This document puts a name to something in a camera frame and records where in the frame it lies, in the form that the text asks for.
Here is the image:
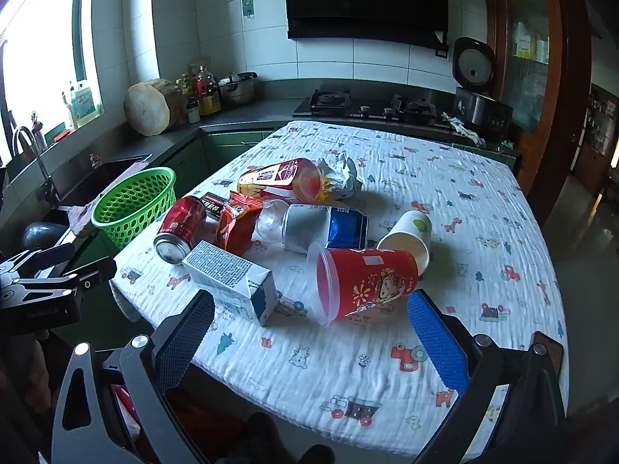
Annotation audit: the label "black gas stove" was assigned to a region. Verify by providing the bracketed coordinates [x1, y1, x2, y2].
[292, 88, 453, 129]

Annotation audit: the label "pink dish cloth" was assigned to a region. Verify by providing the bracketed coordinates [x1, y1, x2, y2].
[65, 159, 150, 237]

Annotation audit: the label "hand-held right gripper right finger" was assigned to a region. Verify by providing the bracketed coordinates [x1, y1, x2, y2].
[407, 289, 566, 464]

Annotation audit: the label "window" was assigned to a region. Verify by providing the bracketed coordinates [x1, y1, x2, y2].
[0, 0, 103, 158]

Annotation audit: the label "red snack packet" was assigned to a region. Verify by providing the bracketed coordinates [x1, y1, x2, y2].
[213, 191, 264, 257]

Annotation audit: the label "small black packet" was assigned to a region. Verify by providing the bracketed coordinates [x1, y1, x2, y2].
[200, 192, 231, 217]

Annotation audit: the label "printed white tablecloth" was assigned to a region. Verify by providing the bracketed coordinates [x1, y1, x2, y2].
[110, 120, 570, 457]

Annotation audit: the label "red and yellow drink bottle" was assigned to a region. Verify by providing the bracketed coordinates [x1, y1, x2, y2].
[237, 158, 324, 205]

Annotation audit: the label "white and blue milk carton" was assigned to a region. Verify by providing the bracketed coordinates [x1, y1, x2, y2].
[182, 241, 277, 327]

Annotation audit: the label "yellow and silver wrapper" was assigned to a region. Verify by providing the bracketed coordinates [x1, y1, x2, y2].
[316, 151, 363, 202]

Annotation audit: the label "white rag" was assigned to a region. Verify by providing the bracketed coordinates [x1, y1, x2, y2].
[440, 111, 487, 148]

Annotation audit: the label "white paper cup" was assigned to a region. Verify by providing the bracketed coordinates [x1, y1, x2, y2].
[376, 210, 433, 277]

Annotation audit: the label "kitchen sink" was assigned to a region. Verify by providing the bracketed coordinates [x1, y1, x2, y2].
[58, 154, 153, 206]

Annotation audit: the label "steel faucet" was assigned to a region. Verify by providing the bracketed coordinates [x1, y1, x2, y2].
[12, 126, 62, 204]

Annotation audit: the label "steel cooking pot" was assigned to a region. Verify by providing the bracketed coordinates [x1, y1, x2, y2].
[219, 72, 258, 107]

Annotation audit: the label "wooden glass-door cabinet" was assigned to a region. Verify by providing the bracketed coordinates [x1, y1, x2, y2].
[484, 0, 593, 223]

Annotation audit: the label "round wooden chopping block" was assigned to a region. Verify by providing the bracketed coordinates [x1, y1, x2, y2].
[124, 78, 178, 137]

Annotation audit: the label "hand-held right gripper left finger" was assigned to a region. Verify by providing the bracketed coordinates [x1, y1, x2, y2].
[51, 289, 216, 464]

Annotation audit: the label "green kitchen cabinets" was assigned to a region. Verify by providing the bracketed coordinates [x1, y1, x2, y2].
[159, 128, 277, 194]

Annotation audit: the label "dark round bowl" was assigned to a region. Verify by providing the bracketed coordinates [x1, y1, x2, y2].
[22, 222, 65, 253]

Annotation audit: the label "black range hood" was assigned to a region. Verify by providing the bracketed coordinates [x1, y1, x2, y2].
[274, 0, 466, 50]

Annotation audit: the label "black rice cooker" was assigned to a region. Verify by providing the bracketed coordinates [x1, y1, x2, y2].
[452, 36, 513, 132]

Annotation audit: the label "green plastic basket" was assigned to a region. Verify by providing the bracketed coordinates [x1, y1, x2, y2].
[91, 167, 177, 251]

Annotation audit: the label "dish soap bottle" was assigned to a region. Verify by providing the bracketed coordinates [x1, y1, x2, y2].
[70, 82, 104, 126]

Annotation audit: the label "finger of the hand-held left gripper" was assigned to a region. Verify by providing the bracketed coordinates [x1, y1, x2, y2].
[0, 242, 76, 278]
[14, 258, 118, 297]

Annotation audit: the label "large cooking oil bottle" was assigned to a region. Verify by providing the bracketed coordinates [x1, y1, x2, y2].
[196, 65, 222, 117]

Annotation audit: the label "red drink can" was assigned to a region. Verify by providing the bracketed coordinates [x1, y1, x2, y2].
[154, 195, 209, 266]

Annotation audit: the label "cluttered background shelf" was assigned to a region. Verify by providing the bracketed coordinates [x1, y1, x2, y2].
[575, 82, 619, 171]

